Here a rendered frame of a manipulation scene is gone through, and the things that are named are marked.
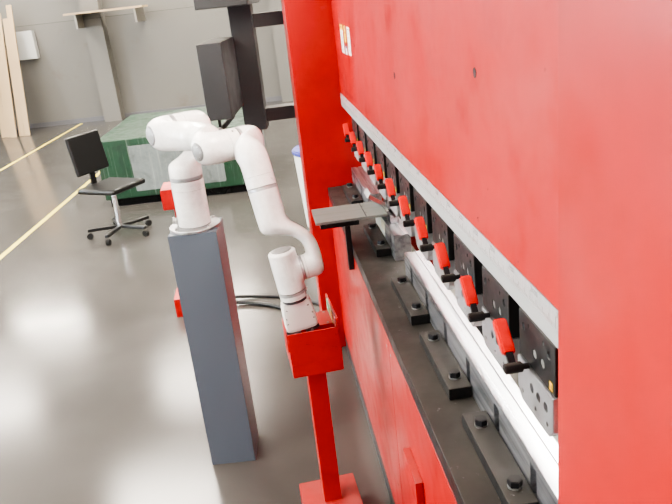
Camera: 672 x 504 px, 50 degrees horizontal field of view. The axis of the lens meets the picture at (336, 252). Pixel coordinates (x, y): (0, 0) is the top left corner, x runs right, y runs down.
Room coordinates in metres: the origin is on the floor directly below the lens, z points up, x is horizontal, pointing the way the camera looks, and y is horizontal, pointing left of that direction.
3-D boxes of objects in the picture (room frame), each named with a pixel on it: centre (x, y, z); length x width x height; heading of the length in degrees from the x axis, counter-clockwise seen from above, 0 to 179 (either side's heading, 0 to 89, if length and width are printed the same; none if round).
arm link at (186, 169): (2.61, 0.49, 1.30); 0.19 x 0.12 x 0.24; 123
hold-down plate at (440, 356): (1.57, -0.23, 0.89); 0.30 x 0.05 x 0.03; 5
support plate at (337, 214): (2.56, -0.06, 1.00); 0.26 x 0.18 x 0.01; 95
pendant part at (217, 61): (3.74, 0.48, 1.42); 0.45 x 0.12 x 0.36; 177
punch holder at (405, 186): (2.00, -0.25, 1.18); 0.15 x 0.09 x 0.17; 5
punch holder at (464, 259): (1.40, -0.30, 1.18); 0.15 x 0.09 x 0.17; 5
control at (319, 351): (2.08, 0.11, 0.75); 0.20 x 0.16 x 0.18; 8
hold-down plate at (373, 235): (2.53, -0.16, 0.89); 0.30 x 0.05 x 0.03; 5
